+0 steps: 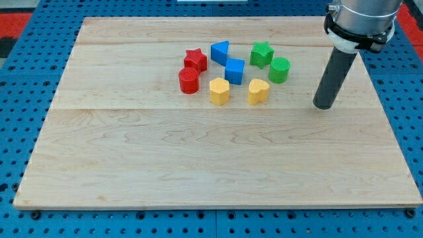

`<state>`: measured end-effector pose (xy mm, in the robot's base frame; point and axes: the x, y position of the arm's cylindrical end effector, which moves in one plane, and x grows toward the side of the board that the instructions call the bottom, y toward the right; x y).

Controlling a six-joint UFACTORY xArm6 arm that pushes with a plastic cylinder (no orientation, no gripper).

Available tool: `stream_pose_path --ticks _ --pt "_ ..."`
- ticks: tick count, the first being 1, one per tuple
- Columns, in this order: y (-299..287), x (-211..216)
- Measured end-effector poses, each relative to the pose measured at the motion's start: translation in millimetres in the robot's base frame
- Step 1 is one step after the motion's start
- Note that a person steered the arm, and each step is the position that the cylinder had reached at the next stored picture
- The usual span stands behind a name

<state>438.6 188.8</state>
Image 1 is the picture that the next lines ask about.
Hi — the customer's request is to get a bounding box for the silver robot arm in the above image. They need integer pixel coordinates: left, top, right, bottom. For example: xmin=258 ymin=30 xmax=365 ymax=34
xmin=324 ymin=0 xmax=402 ymax=54

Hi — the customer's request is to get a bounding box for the yellow hexagon block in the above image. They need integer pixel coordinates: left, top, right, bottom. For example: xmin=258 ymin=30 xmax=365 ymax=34
xmin=209 ymin=77 xmax=230 ymax=105

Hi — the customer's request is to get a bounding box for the red cylinder block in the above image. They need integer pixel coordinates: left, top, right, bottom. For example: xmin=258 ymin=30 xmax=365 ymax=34
xmin=178 ymin=67 xmax=199 ymax=94

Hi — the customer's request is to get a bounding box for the blue cube block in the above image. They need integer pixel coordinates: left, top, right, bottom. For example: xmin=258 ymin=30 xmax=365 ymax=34
xmin=224 ymin=58 xmax=245 ymax=85

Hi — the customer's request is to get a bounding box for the yellow heart block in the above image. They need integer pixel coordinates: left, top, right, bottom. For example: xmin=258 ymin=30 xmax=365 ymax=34
xmin=247 ymin=79 xmax=270 ymax=105

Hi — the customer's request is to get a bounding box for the light wooden board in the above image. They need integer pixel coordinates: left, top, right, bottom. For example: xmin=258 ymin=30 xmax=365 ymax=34
xmin=13 ymin=17 xmax=422 ymax=210

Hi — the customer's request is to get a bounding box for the red star block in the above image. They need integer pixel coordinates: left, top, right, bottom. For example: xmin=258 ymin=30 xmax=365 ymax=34
xmin=184 ymin=48 xmax=208 ymax=73

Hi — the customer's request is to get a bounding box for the blue triangle block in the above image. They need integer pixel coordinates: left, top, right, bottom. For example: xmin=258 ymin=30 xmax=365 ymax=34
xmin=210 ymin=41 xmax=229 ymax=66

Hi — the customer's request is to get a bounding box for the green star block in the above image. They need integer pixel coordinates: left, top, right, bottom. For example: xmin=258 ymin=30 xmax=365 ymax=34
xmin=250 ymin=42 xmax=274 ymax=69

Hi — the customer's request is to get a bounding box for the green cylinder block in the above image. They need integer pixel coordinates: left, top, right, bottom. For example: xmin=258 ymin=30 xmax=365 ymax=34
xmin=268 ymin=57 xmax=291 ymax=84

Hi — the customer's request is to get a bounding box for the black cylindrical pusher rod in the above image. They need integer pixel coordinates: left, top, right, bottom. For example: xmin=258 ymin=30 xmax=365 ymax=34
xmin=313 ymin=48 xmax=357 ymax=110

